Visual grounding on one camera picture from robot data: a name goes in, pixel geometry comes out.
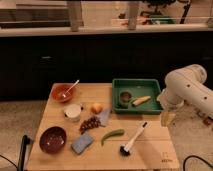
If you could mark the white dish brush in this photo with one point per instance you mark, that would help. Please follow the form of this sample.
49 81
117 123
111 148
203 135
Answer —
125 149

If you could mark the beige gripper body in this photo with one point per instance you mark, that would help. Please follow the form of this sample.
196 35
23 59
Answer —
167 117

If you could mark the green pepper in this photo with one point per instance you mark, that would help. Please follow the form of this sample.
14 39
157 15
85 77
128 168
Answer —
118 132

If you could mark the black clamp post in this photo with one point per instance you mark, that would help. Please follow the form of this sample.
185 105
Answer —
24 143

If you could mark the white cup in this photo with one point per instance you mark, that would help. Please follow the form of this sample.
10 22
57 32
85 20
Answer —
72 112

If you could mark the green plastic tray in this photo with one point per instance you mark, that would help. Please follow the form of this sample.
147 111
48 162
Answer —
137 88

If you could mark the bunch of dark grapes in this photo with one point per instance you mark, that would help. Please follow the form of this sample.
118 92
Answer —
91 123

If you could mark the blue sponge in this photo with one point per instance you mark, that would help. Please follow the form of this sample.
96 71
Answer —
81 143

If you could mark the grey cloth piece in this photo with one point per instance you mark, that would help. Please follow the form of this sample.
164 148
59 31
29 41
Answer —
104 116

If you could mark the purple bowl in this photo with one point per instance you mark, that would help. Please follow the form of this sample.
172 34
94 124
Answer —
53 140

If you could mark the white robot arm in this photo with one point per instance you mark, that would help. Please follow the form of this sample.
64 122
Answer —
185 84

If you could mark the orange round fruit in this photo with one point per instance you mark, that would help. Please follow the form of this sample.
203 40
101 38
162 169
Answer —
96 108

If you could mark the green can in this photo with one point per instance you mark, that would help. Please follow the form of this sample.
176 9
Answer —
125 98

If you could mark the yellow corn cob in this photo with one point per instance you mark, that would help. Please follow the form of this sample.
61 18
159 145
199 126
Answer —
140 100

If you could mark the white plastic spoon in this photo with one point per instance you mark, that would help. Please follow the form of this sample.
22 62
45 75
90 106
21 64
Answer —
71 87

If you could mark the orange bowl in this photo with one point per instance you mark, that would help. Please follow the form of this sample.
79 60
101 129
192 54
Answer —
62 93

